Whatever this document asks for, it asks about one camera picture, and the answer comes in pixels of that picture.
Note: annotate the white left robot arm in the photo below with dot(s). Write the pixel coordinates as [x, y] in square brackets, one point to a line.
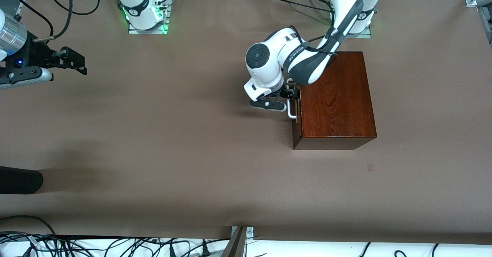
[269, 76]

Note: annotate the dark brown wooden cabinet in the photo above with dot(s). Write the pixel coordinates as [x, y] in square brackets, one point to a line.
[334, 95]

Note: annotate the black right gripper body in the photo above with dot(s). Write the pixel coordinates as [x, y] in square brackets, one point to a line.
[37, 54]

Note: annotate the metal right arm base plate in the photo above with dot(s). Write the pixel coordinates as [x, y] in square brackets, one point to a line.
[148, 31]

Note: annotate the black power plug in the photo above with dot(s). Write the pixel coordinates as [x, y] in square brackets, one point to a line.
[173, 251]
[205, 250]

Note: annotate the small clear tape patch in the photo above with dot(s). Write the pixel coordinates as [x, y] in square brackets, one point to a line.
[369, 167]

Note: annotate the aluminium profile bar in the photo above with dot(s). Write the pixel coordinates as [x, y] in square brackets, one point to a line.
[236, 245]

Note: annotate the black rounded object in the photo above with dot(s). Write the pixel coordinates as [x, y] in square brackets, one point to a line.
[19, 180]

